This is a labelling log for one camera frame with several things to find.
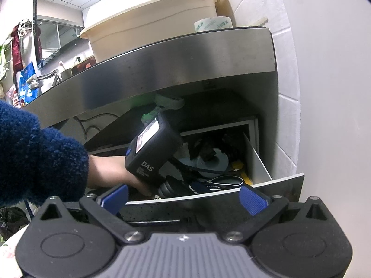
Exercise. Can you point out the person's left hand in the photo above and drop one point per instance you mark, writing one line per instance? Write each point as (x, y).
(113, 170)

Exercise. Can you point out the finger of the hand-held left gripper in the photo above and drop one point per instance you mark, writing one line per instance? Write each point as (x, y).
(193, 187)

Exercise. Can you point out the black plastic bag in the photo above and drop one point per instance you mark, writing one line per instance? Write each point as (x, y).
(11, 220)

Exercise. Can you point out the metal faucet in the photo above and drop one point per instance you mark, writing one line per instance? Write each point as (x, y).
(46, 76)

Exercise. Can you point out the person's left forearm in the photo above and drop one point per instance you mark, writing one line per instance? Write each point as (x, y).
(37, 156)

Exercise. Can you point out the steel pot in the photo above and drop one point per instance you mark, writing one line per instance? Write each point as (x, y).
(66, 73)

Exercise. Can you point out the grey tape roll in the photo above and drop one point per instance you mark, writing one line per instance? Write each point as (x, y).
(217, 163)

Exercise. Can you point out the cream plastic basin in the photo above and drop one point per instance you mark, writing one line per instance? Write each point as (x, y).
(145, 29)

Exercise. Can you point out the wall mirror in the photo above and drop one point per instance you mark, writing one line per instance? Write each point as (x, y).
(58, 34)

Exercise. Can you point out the red packets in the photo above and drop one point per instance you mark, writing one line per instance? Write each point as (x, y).
(16, 97)

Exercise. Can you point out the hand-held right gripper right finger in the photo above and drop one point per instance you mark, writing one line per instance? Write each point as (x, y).
(252, 199)

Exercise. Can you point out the black glossy drawer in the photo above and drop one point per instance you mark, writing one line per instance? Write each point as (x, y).
(203, 205)

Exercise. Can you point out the dark red hanging cloth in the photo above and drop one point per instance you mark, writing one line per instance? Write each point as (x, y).
(17, 49)

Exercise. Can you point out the clear tape roll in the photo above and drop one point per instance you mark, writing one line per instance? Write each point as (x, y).
(213, 23)

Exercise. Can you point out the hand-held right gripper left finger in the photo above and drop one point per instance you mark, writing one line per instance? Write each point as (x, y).
(116, 198)

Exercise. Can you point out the white plastic pipe fitting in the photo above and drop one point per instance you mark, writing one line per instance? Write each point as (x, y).
(169, 102)

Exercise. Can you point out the blue snack packet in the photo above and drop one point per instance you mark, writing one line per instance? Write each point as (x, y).
(27, 84)

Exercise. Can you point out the yellow item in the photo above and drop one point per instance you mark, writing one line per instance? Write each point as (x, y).
(246, 178)

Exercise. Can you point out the black glossy desktop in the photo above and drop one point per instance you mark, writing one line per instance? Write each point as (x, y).
(174, 60)

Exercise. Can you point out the black oval item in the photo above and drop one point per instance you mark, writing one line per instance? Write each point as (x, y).
(226, 181)

